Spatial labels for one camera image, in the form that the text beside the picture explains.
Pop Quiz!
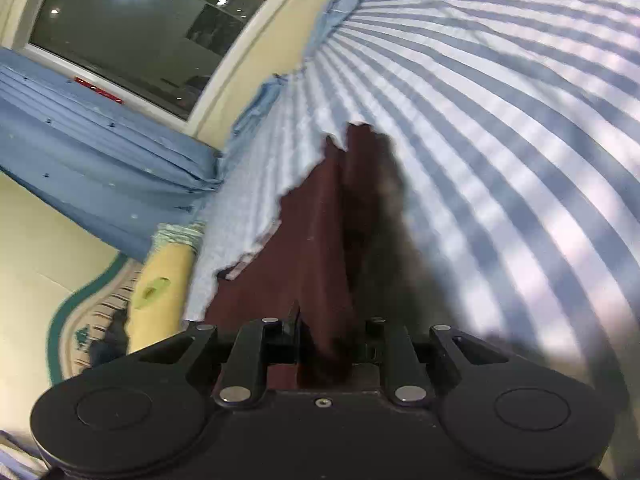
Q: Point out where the yellow plush pillow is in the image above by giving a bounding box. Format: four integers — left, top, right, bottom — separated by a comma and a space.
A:
125, 222, 204, 353

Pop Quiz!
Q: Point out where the white framed window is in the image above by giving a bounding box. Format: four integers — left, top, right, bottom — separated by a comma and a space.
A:
1, 0, 328, 145

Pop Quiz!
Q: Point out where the left blue curtain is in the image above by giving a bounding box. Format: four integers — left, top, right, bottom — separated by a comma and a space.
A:
0, 46, 281, 264

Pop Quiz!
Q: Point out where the blue white checked bedsheet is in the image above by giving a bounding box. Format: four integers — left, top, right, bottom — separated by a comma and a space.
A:
184, 0, 639, 479

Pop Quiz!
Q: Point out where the cream patterned blanket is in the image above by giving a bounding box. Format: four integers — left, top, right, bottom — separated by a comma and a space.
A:
46, 254, 142, 385

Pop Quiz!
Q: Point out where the dark maroon printed shirt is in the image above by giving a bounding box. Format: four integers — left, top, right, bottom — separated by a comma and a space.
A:
205, 124, 387, 389

